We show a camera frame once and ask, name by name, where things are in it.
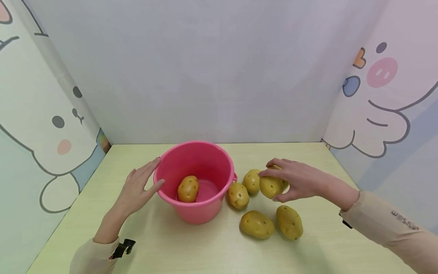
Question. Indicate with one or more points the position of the person's left fingers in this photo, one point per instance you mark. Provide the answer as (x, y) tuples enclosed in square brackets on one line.
[(131, 176)]

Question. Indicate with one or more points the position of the black wrist band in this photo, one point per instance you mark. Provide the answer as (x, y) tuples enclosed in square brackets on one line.
[(122, 248), (345, 222)]

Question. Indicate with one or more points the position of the person's right middle finger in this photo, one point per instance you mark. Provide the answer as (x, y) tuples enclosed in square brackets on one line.
[(278, 162)]

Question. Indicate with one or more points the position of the person's right index finger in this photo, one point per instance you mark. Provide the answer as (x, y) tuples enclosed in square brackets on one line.
[(271, 173)]

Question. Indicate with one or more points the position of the pink plastic bucket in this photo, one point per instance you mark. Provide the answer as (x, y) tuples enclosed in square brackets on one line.
[(205, 163)]

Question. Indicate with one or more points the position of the person's left thumb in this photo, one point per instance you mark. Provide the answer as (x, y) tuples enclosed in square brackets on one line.
[(154, 188)]

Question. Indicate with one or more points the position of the yellow potato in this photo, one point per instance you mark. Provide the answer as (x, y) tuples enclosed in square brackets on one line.
[(270, 187), (251, 181), (257, 224), (289, 222), (188, 189), (238, 195)]

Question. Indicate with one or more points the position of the person's left index finger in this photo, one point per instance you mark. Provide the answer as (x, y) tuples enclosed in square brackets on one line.
[(150, 168)]

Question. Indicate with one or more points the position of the person's right thumb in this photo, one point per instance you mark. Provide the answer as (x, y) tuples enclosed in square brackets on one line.
[(283, 198)]

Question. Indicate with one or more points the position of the person's left forearm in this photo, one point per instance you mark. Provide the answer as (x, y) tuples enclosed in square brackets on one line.
[(102, 239)]

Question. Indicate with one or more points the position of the person's right forearm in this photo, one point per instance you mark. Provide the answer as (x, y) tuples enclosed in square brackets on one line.
[(383, 224)]

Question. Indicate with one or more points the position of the person's left hand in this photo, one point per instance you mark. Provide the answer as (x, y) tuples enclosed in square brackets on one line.
[(135, 194)]

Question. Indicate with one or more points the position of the person's right hand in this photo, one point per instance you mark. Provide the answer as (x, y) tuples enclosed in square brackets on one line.
[(301, 180)]

